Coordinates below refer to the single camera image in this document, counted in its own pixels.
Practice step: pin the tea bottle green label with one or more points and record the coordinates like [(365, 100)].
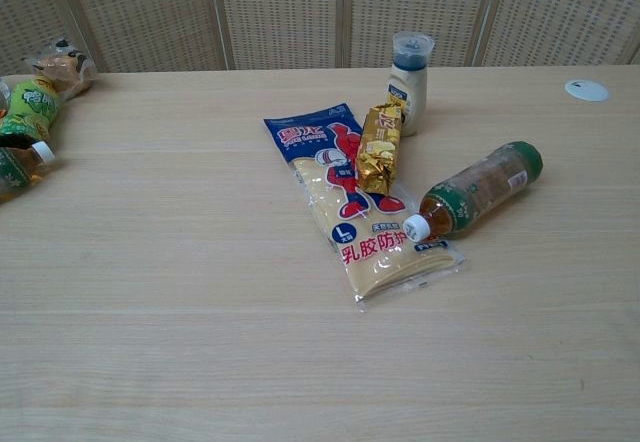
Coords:
[(475, 190)]

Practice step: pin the tea bottle with white cap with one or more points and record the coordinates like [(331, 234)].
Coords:
[(22, 164)]

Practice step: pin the latex gloves package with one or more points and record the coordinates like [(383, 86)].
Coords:
[(345, 222)]

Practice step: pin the gold foil snack pack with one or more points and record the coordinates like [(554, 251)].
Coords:
[(378, 152)]

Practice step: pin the white bottle with blue cap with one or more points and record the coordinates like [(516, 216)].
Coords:
[(410, 82)]

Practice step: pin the perforated folding screen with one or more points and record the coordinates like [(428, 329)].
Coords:
[(320, 12)]

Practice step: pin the white round table grommet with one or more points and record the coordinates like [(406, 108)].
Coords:
[(587, 90)]

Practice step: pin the clear wrapped pastry pack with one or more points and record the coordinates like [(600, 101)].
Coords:
[(62, 68)]

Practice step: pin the green snack bag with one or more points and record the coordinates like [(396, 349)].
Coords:
[(31, 109)]

